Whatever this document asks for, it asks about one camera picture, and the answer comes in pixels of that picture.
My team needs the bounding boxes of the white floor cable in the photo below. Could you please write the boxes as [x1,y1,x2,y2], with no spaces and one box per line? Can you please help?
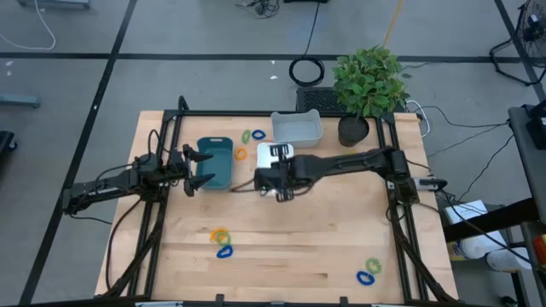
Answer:
[0,0,57,51]

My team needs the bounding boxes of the thin black floor cable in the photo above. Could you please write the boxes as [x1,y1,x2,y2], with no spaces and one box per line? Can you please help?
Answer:
[411,105,511,130]

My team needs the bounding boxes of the black object at floor edge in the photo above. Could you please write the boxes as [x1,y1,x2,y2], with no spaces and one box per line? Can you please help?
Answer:
[0,130,18,155]

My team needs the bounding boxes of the coiled black cable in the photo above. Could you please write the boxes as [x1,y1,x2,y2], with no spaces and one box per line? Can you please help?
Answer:
[288,0,326,88]

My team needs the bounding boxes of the black perforated floor grille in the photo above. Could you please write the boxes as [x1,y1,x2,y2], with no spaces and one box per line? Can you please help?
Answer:
[295,86,343,114]

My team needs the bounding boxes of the black standing fan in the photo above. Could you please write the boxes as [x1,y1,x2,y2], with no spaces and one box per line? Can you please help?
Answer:
[489,0,546,87]

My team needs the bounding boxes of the black metal table frame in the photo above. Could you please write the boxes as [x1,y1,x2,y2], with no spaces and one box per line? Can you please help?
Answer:
[102,96,460,307]

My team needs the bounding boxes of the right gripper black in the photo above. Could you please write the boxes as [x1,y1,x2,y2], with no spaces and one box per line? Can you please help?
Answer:
[254,143,300,203]

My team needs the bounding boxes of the grey flat floor object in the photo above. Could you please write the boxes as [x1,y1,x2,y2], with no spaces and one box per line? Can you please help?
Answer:
[16,0,91,9]

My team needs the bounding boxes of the white plastic bin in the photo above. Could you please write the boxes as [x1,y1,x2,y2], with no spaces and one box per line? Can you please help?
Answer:
[256,142,295,198]

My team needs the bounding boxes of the yellow hanging cable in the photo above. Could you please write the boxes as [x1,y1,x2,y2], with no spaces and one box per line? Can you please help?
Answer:
[381,0,404,49]

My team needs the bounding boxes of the white paper sheet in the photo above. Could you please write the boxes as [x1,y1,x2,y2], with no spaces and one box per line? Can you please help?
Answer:
[443,200,490,226]

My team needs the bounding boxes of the grey plastic bin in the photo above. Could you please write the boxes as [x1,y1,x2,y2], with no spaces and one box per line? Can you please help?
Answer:
[270,108,323,149]

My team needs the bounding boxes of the teal plastic bin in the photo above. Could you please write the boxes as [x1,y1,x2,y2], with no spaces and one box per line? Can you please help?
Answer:
[195,136,235,191]

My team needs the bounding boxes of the tangled black cable bundle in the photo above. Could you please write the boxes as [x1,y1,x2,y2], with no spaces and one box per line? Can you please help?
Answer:
[235,0,282,20]

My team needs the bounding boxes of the white looped cable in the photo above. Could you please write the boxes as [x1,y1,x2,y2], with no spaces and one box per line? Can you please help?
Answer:
[404,100,431,138]

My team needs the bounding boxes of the grey floor bar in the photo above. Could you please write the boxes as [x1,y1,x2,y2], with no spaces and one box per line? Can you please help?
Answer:
[0,93,42,109]

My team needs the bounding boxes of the black device on side table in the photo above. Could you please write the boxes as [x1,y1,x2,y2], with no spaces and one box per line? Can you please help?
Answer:
[525,101,546,150]

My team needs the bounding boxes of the black beam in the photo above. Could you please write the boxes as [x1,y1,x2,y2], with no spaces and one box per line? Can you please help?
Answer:
[443,198,546,244]

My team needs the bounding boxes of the green plant in black pot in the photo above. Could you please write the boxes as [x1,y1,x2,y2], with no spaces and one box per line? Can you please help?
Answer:
[331,44,413,148]

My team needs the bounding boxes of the grey side table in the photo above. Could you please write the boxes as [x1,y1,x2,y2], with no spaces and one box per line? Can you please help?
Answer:
[507,104,546,201]

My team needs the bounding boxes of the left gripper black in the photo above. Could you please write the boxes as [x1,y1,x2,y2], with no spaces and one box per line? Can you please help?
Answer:
[167,143,217,199]

